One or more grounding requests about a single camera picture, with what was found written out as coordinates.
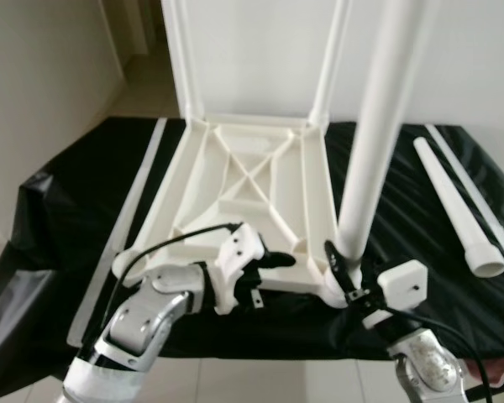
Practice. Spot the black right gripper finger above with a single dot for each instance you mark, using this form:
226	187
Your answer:
336	262

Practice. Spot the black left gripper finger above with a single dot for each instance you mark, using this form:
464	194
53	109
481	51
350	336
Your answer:
279	259
287	295

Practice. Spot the white plastic table top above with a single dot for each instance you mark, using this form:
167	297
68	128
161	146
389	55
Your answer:
235	168

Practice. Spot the white plastic table leg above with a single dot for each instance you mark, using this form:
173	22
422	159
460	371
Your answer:
454	201
178	59
332	59
378	126

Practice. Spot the pink rounded object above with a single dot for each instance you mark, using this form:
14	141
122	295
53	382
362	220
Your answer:
500	365

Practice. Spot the black table cloth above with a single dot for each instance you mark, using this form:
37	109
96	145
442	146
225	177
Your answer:
50	218

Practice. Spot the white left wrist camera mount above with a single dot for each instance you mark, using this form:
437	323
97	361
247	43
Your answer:
239	252

